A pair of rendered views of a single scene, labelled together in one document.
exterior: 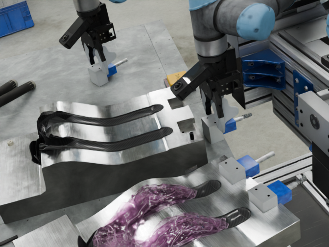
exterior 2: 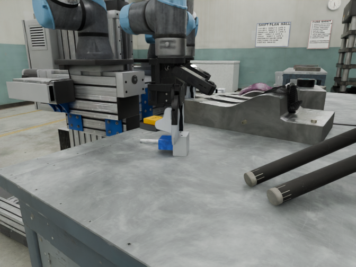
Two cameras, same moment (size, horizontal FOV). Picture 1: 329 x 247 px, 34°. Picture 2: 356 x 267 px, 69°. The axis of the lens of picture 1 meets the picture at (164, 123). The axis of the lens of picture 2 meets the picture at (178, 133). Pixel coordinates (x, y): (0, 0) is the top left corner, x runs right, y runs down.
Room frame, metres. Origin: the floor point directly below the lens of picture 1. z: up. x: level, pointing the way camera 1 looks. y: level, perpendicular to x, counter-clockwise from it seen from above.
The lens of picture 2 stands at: (2.00, 0.61, 1.05)
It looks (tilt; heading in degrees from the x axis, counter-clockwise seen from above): 16 degrees down; 222
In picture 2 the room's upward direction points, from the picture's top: straight up
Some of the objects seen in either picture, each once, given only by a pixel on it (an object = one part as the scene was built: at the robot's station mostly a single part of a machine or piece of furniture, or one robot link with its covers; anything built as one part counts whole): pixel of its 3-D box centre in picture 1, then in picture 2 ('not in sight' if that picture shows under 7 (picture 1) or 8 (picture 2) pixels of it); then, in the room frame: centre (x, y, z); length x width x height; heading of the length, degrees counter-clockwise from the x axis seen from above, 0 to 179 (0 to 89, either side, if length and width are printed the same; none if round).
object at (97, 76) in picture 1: (110, 68); (163, 142); (1.53, 0.13, 0.83); 0.13 x 0.05 x 0.05; 121
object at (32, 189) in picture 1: (95, 142); (254, 107); (1.09, 0.18, 0.87); 0.50 x 0.26 x 0.14; 95
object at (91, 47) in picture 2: not in sight; (94, 46); (1.40, -0.38, 1.09); 0.15 x 0.15 x 0.10
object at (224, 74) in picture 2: not in sight; (211, 76); (-4.79, -4.06, 0.47); 1.52 x 0.77 x 0.94; 107
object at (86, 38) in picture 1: (94, 25); (168, 82); (1.52, 0.15, 0.99); 0.09 x 0.08 x 0.12; 121
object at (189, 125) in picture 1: (188, 131); not in sight; (1.05, -0.05, 0.87); 0.05 x 0.05 x 0.04; 5
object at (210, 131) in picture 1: (228, 122); not in sight; (1.12, -0.16, 0.83); 0.13 x 0.05 x 0.05; 104
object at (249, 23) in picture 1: (249, 16); not in sight; (1.05, -0.22, 1.14); 0.11 x 0.11 x 0.08; 42
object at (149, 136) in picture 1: (97, 127); (252, 93); (1.08, 0.16, 0.92); 0.35 x 0.16 x 0.09; 95
